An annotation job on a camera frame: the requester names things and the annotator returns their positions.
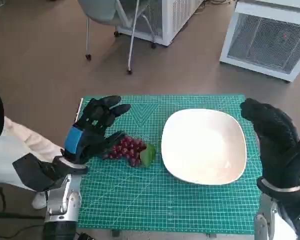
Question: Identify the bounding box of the green cutting mat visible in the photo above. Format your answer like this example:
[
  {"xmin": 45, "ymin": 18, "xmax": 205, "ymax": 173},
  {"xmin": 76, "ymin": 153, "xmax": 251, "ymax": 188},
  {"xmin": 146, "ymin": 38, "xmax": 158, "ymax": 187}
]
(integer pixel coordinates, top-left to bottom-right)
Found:
[{"xmin": 77, "ymin": 94, "xmax": 262, "ymax": 236}]

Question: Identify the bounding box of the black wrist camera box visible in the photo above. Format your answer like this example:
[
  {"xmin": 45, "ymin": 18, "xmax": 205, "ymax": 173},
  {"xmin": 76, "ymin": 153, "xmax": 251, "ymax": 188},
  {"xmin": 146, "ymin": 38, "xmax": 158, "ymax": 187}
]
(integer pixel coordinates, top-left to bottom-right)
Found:
[
  {"xmin": 12, "ymin": 152, "xmax": 66, "ymax": 193},
  {"xmin": 277, "ymin": 197, "xmax": 300, "ymax": 240}
]

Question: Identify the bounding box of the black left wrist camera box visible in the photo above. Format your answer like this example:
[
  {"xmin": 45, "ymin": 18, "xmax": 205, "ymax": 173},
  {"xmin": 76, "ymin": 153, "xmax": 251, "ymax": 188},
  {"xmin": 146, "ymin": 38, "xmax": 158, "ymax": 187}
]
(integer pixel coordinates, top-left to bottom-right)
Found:
[{"xmin": 12, "ymin": 152, "xmax": 66, "ymax": 193}]

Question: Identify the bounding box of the grey office chair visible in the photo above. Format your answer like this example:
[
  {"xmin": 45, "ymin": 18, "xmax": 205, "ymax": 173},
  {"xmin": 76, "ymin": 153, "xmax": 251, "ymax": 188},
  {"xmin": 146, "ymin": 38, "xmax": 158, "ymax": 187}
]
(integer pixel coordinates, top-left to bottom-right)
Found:
[{"xmin": 76, "ymin": 0, "xmax": 163, "ymax": 75}]

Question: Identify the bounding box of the red toy grape bunch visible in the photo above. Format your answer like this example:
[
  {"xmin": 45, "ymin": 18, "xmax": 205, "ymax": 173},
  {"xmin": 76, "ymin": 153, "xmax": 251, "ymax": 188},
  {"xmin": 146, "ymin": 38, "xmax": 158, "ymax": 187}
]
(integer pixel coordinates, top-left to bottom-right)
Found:
[{"xmin": 101, "ymin": 135, "xmax": 157, "ymax": 169}]

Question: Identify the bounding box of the white square plate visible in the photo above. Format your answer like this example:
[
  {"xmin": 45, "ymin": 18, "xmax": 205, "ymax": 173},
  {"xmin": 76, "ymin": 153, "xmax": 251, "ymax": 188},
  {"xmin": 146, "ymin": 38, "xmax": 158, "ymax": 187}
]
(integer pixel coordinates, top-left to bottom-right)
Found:
[{"xmin": 161, "ymin": 108, "xmax": 248, "ymax": 186}]

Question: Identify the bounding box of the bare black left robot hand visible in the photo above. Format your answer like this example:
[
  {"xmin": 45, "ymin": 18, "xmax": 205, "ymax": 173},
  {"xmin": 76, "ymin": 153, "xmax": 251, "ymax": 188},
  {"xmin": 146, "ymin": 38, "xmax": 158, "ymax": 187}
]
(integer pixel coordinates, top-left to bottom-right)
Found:
[{"xmin": 61, "ymin": 95, "xmax": 132, "ymax": 166}]

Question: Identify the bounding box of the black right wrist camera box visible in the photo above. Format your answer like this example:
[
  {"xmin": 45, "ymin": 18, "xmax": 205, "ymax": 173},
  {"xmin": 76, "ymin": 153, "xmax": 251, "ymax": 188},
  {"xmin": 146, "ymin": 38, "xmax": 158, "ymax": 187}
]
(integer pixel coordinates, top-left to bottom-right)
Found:
[{"xmin": 277, "ymin": 197, "xmax": 300, "ymax": 240}]

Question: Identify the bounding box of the white mesh cabinet on casters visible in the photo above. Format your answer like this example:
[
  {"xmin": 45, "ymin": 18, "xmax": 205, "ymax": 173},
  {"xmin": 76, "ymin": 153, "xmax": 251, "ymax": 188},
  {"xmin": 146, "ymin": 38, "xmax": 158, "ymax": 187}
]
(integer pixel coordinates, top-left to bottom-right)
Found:
[{"xmin": 114, "ymin": 0, "xmax": 207, "ymax": 50}]

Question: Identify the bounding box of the white cabinet with grey mesh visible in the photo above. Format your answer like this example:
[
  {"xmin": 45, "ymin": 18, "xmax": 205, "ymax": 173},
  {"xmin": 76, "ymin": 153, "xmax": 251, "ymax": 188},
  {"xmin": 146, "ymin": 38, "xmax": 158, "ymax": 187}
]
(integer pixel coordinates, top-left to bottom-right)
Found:
[{"xmin": 219, "ymin": 0, "xmax": 300, "ymax": 83}]

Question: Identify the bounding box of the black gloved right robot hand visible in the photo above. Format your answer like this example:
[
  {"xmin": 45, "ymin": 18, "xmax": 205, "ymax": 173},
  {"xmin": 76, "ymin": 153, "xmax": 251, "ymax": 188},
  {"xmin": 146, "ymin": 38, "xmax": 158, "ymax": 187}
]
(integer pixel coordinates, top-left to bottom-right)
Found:
[{"xmin": 239, "ymin": 97, "xmax": 300, "ymax": 189}]

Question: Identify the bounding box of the black floor cable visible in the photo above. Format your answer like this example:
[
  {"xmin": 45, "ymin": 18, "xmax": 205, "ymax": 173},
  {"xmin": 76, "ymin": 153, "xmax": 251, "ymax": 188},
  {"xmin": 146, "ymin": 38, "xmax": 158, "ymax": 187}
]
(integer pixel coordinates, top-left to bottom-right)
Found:
[{"xmin": 0, "ymin": 183, "xmax": 46, "ymax": 240}]

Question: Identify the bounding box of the person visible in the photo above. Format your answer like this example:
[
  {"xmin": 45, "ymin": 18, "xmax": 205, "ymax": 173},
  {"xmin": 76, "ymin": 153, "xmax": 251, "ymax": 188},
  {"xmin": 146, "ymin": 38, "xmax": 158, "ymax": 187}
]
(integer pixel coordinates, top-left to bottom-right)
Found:
[{"xmin": 0, "ymin": 82, "xmax": 66, "ymax": 210}]

